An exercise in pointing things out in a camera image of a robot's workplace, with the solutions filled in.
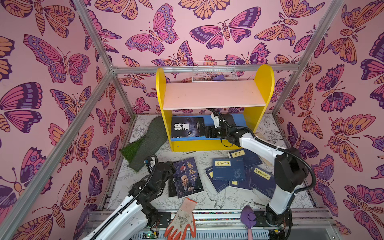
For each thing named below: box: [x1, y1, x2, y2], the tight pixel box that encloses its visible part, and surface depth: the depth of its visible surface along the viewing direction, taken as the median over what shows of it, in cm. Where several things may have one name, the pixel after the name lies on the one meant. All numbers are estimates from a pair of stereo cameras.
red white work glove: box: [164, 197, 198, 240], surface depth 73 cm
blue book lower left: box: [205, 165, 229, 193], surface depth 85 cm
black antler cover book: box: [168, 173, 178, 197], surface depth 84 cm
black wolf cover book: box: [171, 116, 205, 138], surface depth 94 cm
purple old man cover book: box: [173, 157, 204, 199], surface depth 87 cm
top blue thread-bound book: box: [212, 158, 246, 181], surface depth 89 cm
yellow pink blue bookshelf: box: [156, 64, 275, 152], surface depth 81 cm
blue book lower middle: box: [229, 179, 252, 190], surface depth 84 cm
